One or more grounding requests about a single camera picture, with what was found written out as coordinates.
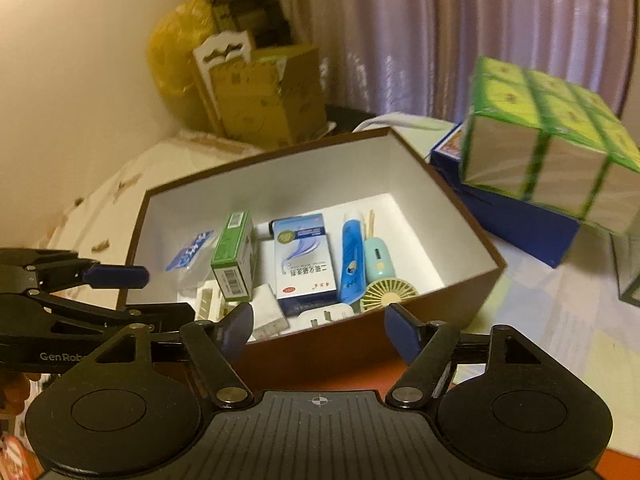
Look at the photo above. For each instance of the blue medicine box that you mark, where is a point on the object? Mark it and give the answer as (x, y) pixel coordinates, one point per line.
(300, 260)

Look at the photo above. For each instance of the white squeeze tube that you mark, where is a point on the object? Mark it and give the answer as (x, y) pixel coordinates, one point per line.
(270, 310)

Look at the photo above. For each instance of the yellow plastic bag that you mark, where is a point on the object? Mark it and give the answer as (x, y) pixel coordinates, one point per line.
(175, 50)

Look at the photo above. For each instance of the person's left hand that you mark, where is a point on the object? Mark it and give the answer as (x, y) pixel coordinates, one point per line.
(15, 390)

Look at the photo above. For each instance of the tan cardboard box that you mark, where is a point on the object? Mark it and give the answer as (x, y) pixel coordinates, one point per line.
(260, 105)

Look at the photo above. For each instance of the white plug adapter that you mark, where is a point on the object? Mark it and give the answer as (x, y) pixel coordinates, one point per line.
(325, 315)

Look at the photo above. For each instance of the brown cardboard storage box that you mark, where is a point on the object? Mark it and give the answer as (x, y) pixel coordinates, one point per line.
(450, 310)

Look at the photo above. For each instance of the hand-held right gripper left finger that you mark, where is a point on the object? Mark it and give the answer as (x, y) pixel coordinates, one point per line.
(237, 330)

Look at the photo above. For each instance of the blue cardboard box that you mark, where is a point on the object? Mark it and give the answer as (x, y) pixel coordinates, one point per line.
(515, 230)

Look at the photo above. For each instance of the clear floss box blue label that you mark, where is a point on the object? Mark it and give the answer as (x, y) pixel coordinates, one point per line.
(192, 252)

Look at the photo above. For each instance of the pale purple curtain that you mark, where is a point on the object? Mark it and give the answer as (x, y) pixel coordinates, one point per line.
(425, 35)

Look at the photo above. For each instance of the dark green carton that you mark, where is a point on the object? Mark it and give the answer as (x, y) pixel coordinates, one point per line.
(630, 280)

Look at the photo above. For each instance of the green and white medicine box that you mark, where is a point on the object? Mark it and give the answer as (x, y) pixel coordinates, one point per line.
(232, 255)

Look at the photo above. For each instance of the blue squeeze tube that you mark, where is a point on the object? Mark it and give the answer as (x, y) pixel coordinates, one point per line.
(352, 260)

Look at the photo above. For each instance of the stacked cardboard cartons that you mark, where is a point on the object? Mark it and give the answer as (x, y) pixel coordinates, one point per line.
(240, 5)

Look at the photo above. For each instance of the pale plaid cloth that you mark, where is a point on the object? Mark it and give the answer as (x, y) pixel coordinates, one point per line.
(550, 320)

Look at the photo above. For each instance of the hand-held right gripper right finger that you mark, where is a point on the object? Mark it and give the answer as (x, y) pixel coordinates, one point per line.
(405, 332)

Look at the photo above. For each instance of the green tissue pack bundle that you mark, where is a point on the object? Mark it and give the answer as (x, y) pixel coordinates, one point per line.
(550, 160)

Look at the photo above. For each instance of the pale green handheld fan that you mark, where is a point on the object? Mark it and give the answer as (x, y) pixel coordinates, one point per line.
(385, 297)

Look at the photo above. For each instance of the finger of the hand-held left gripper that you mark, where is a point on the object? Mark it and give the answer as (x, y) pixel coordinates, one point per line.
(75, 315)
(115, 277)

